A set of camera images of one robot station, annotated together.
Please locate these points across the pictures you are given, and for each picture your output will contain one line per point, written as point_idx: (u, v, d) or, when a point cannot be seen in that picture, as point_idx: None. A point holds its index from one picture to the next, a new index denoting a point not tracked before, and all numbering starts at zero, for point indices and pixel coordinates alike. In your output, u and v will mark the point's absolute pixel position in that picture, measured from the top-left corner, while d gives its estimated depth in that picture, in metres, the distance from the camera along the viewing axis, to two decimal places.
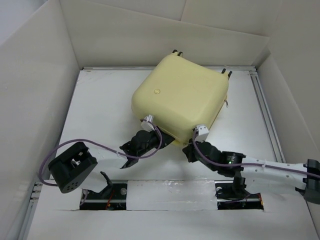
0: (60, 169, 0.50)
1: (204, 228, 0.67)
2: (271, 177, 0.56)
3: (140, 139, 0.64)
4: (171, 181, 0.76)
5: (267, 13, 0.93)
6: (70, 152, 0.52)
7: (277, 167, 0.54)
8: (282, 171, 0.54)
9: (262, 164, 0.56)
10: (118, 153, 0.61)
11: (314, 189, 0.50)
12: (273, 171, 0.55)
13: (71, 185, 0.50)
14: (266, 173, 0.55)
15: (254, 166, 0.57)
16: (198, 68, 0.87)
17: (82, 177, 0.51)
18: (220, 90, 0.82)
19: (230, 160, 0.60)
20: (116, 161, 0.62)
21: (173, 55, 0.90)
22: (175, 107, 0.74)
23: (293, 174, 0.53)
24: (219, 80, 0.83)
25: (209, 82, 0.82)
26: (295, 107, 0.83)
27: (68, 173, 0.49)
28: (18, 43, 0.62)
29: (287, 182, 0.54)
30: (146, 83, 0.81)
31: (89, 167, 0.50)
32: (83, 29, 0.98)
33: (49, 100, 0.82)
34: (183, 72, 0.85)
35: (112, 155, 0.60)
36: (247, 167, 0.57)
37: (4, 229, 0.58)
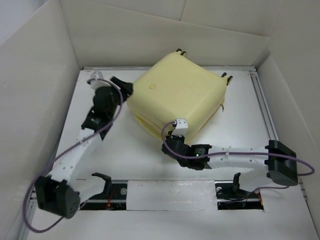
0: (51, 207, 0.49)
1: (204, 229, 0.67)
2: (237, 164, 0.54)
3: (103, 97, 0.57)
4: (172, 181, 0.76)
5: (267, 14, 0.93)
6: (40, 191, 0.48)
7: (240, 152, 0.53)
8: (245, 156, 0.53)
9: (226, 152, 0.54)
10: (83, 140, 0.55)
11: (277, 171, 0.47)
12: (236, 157, 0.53)
13: (73, 207, 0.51)
14: (231, 160, 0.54)
15: (219, 156, 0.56)
16: (197, 68, 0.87)
17: (73, 197, 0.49)
18: (215, 93, 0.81)
19: (197, 152, 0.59)
20: (89, 148, 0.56)
21: (175, 54, 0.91)
22: (168, 105, 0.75)
23: (255, 158, 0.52)
24: (217, 83, 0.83)
25: (206, 84, 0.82)
26: (294, 107, 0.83)
27: (60, 206, 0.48)
28: (18, 43, 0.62)
29: (255, 167, 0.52)
30: (144, 78, 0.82)
31: (69, 191, 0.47)
32: (83, 29, 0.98)
33: (49, 100, 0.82)
34: (182, 71, 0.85)
35: (81, 150, 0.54)
36: (212, 157, 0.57)
37: (4, 229, 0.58)
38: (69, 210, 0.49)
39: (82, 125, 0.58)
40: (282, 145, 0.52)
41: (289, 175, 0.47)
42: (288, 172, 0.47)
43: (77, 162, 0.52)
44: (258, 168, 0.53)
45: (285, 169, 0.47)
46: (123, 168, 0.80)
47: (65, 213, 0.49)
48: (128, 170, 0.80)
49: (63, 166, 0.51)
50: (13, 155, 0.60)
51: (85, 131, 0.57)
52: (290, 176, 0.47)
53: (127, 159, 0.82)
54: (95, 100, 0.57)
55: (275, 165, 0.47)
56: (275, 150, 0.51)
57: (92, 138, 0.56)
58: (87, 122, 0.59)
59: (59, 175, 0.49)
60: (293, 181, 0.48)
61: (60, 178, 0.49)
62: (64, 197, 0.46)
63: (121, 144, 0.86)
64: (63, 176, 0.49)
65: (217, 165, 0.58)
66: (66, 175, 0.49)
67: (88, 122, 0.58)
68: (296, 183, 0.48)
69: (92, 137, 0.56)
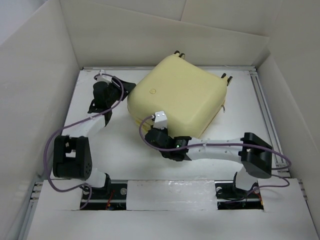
0: (67, 167, 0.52)
1: (204, 229, 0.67)
2: (215, 155, 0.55)
3: (101, 91, 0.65)
4: (171, 181, 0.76)
5: (267, 13, 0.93)
6: (60, 149, 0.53)
7: (215, 143, 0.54)
8: (221, 148, 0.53)
9: (203, 144, 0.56)
10: (92, 116, 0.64)
11: (249, 161, 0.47)
12: (213, 149, 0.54)
13: (87, 168, 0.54)
14: (208, 152, 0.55)
15: (197, 146, 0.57)
16: (198, 70, 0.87)
17: (88, 156, 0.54)
18: (217, 93, 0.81)
19: (178, 143, 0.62)
20: (97, 125, 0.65)
21: (175, 57, 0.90)
22: (170, 109, 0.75)
23: (230, 149, 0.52)
24: (218, 83, 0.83)
25: (207, 85, 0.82)
26: (294, 107, 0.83)
27: (77, 161, 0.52)
28: (18, 43, 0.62)
29: (231, 158, 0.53)
30: (144, 82, 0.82)
31: (87, 144, 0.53)
32: (83, 29, 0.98)
33: (49, 101, 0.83)
34: (182, 74, 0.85)
35: (91, 122, 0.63)
36: (191, 147, 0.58)
37: (4, 229, 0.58)
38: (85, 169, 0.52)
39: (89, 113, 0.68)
40: (258, 137, 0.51)
41: (262, 166, 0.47)
42: (262, 164, 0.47)
43: (91, 129, 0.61)
44: (233, 159, 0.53)
45: (258, 160, 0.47)
46: (123, 168, 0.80)
47: (81, 171, 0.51)
48: (127, 170, 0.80)
49: (79, 130, 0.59)
50: (13, 155, 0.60)
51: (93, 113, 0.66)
52: (263, 168, 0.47)
53: (127, 159, 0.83)
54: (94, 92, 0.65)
55: (248, 156, 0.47)
56: (250, 142, 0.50)
57: (100, 115, 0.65)
58: (92, 110, 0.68)
59: (77, 134, 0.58)
60: (266, 173, 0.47)
61: (78, 134, 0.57)
62: (83, 148, 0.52)
63: (121, 144, 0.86)
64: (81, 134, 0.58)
65: (197, 156, 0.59)
66: (83, 133, 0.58)
67: (92, 110, 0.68)
68: (270, 176, 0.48)
69: (98, 116, 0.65)
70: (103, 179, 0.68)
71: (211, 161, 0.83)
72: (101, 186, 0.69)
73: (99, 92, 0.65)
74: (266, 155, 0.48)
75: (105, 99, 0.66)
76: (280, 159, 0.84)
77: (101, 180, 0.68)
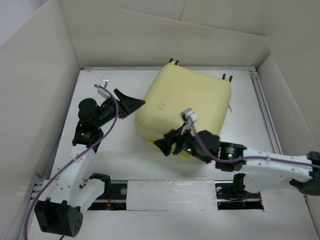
0: (55, 228, 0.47)
1: (204, 229, 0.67)
2: (275, 172, 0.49)
3: (88, 112, 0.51)
4: (171, 181, 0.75)
5: (267, 14, 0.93)
6: (42, 217, 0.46)
7: (284, 160, 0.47)
8: (287, 165, 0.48)
9: (268, 157, 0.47)
10: (76, 158, 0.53)
11: None
12: (279, 165, 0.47)
13: (77, 224, 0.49)
14: (272, 167, 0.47)
15: (257, 159, 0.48)
16: (197, 74, 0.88)
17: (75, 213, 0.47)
18: (224, 97, 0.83)
19: (229, 152, 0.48)
20: (85, 164, 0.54)
21: (172, 65, 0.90)
22: (184, 122, 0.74)
23: (299, 168, 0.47)
24: (222, 87, 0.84)
25: (213, 90, 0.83)
26: (295, 108, 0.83)
27: (64, 228, 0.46)
28: (19, 43, 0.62)
29: (293, 176, 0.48)
30: (149, 97, 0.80)
31: (71, 212, 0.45)
32: (83, 29, 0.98)
33: (49, 101, 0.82)
34: (186, 82, 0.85)
35: (75, 169, 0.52)
36: (250, 160, 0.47)
37: (4, 229, 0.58)
38: (74, 229, 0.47)
39: (74, 142, 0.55)
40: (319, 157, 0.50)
41: None
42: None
43: (77, 179, 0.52)
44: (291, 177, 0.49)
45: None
46: (123, 167, 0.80)
47: (68, 232, 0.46)
48: (128, 170, 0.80)
49: (61, 187, 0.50)
50: (13, 156, 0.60)
51: (77, 148, 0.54)
52: None
53: (127, 159, 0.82)
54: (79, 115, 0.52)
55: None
56: (316, 162, 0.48)
57: (85, 153, 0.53)
58: (77, 136, 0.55)
59: (59, 196, 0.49)
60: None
61: (60, 199, 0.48)
62: (66, 218, 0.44)
63: (121, 144, 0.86)
64: (63, 196, 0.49)
65: (249, 169, 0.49)
66: (66, 195, 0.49)
67: (78, 137, 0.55)
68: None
69: (83, 154, 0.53)
70: (100, 188, 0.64)
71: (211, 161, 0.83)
72: (101, 192, 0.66)
73: (84, 115, 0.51)
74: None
75: (93, 122, 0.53)
76: None
77: (98, 190, 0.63)
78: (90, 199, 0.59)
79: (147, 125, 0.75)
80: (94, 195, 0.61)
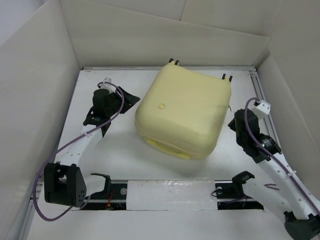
0: (60, 195, 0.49)
1: (204, 229, 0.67)
2: (284, 189, 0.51)
3: (103, 97, 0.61)
4: (171, 181, 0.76)
5: (267, 13, 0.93)
6: (51, 178, 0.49)
7: (300, 187, 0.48)
8: (297, 193, 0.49)
9: (289, 173, 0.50)
10: (87, 133, 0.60)
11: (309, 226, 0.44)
12: (291, 187, 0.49)
13: (81, 195, 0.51)
14: (284, 182, 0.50)
15: (279, 167, 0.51)
16: (196, 74, 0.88)
17: (81, 182, 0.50)
18: (224, 96, 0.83)
19: (264, 142, 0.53)
20: (93, 141, 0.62)
21: (171, 65, 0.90)
22: (184, 122, 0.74)
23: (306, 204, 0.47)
24: (222, 87, 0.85)
25: (212, 90, 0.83)
26: (295, 108, 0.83)
27: (69, 193, 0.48)
28: (18, 43, 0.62)
29: (294, 206, 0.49)
30: (149, 97, 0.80)
31: (78, 174, 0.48)
32: (83, 29, 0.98)
33: (49, 101, 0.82)
34: (186, 82, 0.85)
35: (85, 142, 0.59)
36: (274, 162, 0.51)
37: (4, 229, 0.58)
38: (78, 197, 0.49)
39: (85, 123, 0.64)
40: None
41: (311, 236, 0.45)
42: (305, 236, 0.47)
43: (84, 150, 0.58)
44: (292, 205, 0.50)
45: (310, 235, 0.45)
46: (123, 168, 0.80)
47: (73, 199, 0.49)
48: (128, 170, 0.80)
49: (71, 154, 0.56)
50: (14, 156, 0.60)
51: (88, 126, 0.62)
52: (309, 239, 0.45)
53: (127, 159, 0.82)
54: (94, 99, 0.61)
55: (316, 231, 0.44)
56: None
57: (95, 130, 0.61)
58: (89, 119, 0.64)
59: (68, 160, 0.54)
60: None
61: (69, 162, 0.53)
62: (74, 181, 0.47)
63: (121, 144, 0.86)
64: (72, 160, 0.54)
65: (265, 170, 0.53)
66: (75, 160, 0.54)
67: (89, 119, 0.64)
68: None
69: (94, 131, 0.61)
70: (99, 183, 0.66)
71: (211, 161, 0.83)
72: (102, 188, 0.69)
73: (98, 98, 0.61)
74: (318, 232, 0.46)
75: (104, 107, 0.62)
76: None
77: (98, 185, 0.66)
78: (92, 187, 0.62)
79: (147, 125, 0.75)
80: (94, 186, 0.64)
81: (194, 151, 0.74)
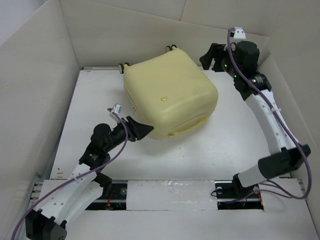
0: None
1: (203, 229, 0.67)
2: (263, 123, 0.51)
3: (100, 135, 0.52)
4: (171, 181, 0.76)
5: (267, 14, 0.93)
6: (29, 226, 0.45)
7: (280, 122, 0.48)
8: (276, 128, 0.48)
9: (273, 108, 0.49)
10: (76, 178, 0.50)
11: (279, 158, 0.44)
12: (271, 122, 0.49)
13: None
14: (266, 117, 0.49)
15: (264, 102, 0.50)
16: (156, 59, 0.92)
17: (59, 233, 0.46)
18: (186, 59, 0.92)
19: (255, 78, 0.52)
20: (83, 184, 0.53)
21: (127, 68, 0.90)
22: (191, 93, 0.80)
23: (281, 138, 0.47)
24: (179, 55, 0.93)
25: (178, 61, 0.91)
26: (295, 108, 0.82)
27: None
28: (18, 42, 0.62)
29: (270, 140, 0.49)
30: (146, 101, 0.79)
31: (54, 230, 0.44)
32: (83, 29, 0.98)
33: (49, 101, 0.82)
34: (159, 70, 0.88)
35: (73, 188, 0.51)
36: (259, 97, 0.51)
37: (4, 230, 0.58)
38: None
39: (80, 160, 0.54)
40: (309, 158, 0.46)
41: (280, 168, 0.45)
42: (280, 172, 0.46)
43: (70, 197, 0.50)
44: (268, 139, 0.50)
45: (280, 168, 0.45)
46: (123, 167, 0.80)
47: None
48: (127, 171, 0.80)
49: (54, 202, 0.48)
50: (13, 156, 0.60)
51: (81, 167, 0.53)
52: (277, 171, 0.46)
53: (127, 159, 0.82)
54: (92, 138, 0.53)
55: (288, 159, 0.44)
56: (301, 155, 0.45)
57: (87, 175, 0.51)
58: (85, 156, 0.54)
59: (49, 211, 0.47)
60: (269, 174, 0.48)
61: (48, 214, 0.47)
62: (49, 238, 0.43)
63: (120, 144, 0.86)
64: (53, 212, 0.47)
65: (251, 105, 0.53)
66: (55, 213, 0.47)
67: (85, 157, 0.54)
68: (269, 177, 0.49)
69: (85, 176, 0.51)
70: (96, 194, 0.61)
71: (210, 161, 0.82)
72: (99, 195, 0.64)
73: (97, 138, 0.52)
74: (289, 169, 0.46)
75: (102, 146, 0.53)
76: None
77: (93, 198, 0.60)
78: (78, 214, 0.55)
79: (162, 123, 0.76)
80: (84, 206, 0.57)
81: (209, 109, 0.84)
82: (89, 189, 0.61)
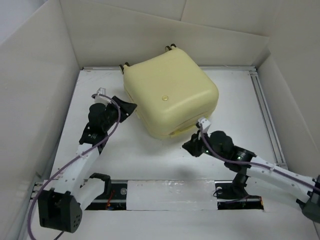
0: (55, 221, 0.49)
1: (203, 229, 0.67)
2: (276, 182, 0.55)
3: (98, 111, 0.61)
4: (171, 181, 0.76)
5: (267, 14, 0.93)
6: (44, 207, 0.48)
7: (285, 173, 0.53)
8: (288, 180, 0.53)
9: (271, 168, 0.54)
10: (82, 154, 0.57)
11: (316, 203, 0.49)
12: (280, 176, 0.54)
13: (75, 221, 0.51)
14: (273, 176, 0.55)
15: (261, 168, 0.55)
16: (155, 59, 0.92)
17: (75, 209, 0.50)
18: (185, 58, 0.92)
19: (239, 154, 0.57)
20: (89, 161, 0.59)
21: (127, 69, 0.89)
22: (192, 92, 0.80)
23: (298, 184, 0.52)
24: (179, 54, 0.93)
25: (178, 60, 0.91)
26: (295, 108, 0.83)
27: (64, 220, 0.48)
28: (19, 42, 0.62)
29: (294, 192, 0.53)
30: (147, 101, 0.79)
31: (72, 203, 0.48)
32: (83, 29, 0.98)
33: (49, 101, 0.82)
34: (159, 70, 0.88)
35: (80, 165, 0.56)
36: (254, 166, 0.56)
37: (4, 230, 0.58)
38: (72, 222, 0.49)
39: (81, 141, 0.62)
40: None
41: None
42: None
43: (80, 175, 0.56)
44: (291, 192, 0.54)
45: None
46: (124, 167, 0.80)
47: (68, 226, 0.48)
48: (127, 171, 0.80)
49: (65, 179, 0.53)
50: (13, 156, 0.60)
51: (84, 146, 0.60)
52: None
53: (127, 159, 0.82)
54: (90, 116, 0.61)
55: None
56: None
57: (91, 150, 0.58)
58: (85, 137, 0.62)
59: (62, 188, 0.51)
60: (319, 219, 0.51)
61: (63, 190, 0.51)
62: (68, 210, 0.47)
63: (120, 144, 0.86)
64: (67, 187, 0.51)
65: (255, 175, 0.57)
66: (70, 186, 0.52)
67: (85, 137, 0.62)
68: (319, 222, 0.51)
69: (90, 150, 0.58)
70: (98, 188, 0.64)
71: (210, 161, 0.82)
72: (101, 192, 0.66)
73: (96, 114, 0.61)
74: None
75: (100, 122, 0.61)
76: (280, 160, 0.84)
77: (97, 190, 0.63)
78: (87, 202, 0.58)
79: (164, 123, 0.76)
80: (90, 196, 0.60)
81: (211, 107, 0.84)
82: (92, 182, 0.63)
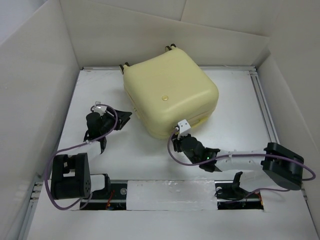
0: (67, 184, 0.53)
1: (203, 229, 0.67)
2: (240, 166, 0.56)
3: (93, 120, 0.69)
4: (171, 181, 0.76)
5: (267, 14, 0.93)
6: (58, 172, 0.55)
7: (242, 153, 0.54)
8: (244, 158, 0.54)
9: (229, 154, 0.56)
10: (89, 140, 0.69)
11: (271, 170, 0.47)
12: (240, 159, 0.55)
13: (86, 185, 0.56)
14: (234, 161, 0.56)
15: (223, 158, 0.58)
16: (155, 59, 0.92)
17: (87, 173, 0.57)
18: (185, 57, 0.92)
19: (208, 155, 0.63)
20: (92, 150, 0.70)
21: (127, 69, 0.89)
22: (192, 91, 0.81)
23: (254, 159, 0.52)
24: (178, 54, 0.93)
25: (178, 60, 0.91)
26: (295, 108, 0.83)
27: (77, 180, 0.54)
28: (18, 42, 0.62)
29: (255, 167, 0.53)
30: (147, 101, 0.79)
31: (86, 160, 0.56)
32: (83, 29, 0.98)
33: (49, 101, 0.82)
34: (158, 70, 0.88)
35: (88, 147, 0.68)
36: (218, 160, 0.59)
37: (4, 229, 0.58)
38: (84, 185, 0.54)
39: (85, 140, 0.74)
40: (282, 147, 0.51)
41: (287, 177, 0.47)
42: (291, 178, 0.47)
43: None
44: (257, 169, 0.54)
45: (287, 175, 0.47)
46: (123, 167, 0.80)
47: (80, 186, 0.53)
48: (127, 170, 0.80)
49: None
50: (13, 156, 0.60)
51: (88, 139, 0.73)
52: (290, 178, 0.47)
53: (127, 159, 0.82)
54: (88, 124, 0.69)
55: (276, 167, 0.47)
56: (275, 152, 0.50)
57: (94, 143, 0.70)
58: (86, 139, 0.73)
59: None
60: (296, 185, 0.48)
61: None
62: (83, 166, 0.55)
63: (120, 144, 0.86)
64: None
65: (226, 167, 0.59)
66: None
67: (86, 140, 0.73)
68: (299, 186, 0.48)
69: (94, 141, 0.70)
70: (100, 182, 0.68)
71: None
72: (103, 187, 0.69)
73: (92, 123, 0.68)
74: (295, 170, 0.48)
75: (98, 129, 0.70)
76: None
77: (97, 183, 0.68)
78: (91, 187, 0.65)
79: (164, 122, 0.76)
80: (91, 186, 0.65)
81: (211, 107, 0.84)
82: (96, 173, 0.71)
